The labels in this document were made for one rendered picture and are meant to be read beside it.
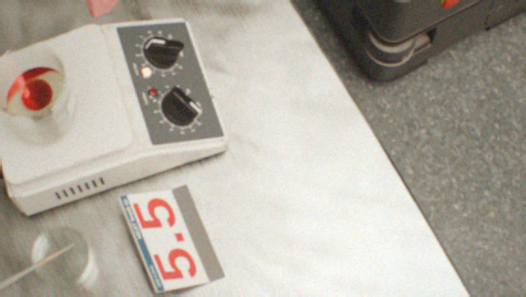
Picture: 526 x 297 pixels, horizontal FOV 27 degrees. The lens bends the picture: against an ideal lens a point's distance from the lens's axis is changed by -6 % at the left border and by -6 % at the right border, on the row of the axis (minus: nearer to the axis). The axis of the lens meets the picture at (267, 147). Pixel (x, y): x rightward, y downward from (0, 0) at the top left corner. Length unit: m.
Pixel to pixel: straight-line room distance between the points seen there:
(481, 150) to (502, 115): 0.07
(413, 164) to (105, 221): 0.89
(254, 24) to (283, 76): 0.06
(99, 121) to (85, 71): 0.05
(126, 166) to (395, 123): 0.93
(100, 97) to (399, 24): 0.72
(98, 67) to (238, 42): 0.16
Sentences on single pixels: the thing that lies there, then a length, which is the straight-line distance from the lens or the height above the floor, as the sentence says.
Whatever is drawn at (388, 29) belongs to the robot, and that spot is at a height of 0.26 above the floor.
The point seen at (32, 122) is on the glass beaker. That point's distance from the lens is 0.89.
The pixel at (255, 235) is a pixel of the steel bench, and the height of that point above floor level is 0.75.
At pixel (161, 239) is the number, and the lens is 0.98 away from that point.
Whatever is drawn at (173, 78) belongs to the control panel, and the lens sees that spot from 1.00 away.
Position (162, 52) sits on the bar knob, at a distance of 1.00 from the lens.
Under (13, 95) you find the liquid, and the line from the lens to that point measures 0.93.
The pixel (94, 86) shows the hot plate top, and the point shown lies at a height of 0.84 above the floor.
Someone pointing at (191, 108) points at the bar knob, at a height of 0.81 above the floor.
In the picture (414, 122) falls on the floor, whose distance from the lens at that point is 1.84.
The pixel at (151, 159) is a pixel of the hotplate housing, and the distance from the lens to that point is 0.97.
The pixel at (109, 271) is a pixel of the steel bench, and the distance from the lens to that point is 1.00.
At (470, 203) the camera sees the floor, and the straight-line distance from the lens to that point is 1.81.
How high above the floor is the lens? 1.72
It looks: 71 degrees down
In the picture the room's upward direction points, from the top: 1 degrees counter-clockwise
